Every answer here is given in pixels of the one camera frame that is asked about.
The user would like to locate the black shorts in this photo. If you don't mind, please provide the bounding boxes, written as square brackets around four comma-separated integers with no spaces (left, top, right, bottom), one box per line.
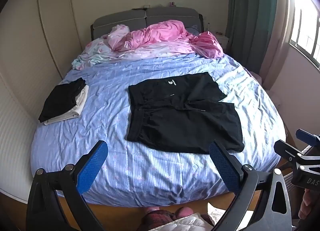
[127,72,245,154]

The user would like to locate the right hand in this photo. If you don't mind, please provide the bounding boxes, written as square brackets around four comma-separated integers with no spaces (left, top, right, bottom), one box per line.
[298,189,319,220]

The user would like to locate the white quilted cloth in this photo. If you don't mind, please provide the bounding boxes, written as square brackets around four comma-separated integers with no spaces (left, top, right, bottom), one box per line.
[153,203,226,231]

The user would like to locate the folded white garment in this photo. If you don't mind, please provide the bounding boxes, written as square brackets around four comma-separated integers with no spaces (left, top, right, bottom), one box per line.
[43,85,89,126]

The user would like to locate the folded black garment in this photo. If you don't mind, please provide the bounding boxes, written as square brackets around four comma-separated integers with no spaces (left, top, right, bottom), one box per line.
[39,78,86,122]

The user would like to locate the floral light pillow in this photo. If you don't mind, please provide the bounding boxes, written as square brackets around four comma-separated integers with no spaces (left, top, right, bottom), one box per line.
[72,24,130,70]

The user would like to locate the white nightstand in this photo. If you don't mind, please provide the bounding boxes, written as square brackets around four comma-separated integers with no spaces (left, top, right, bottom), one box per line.
[215,34,229,52]

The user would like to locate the pink satin blanket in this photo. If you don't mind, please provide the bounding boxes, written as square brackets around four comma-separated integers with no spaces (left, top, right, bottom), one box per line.
[106,20,223,60]

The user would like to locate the green curtain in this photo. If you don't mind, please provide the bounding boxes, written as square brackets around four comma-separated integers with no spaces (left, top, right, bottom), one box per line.
[225,0,277,74]

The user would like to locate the grey padded headboard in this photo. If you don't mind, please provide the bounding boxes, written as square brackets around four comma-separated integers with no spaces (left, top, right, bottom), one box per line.
[91,7,204,40]

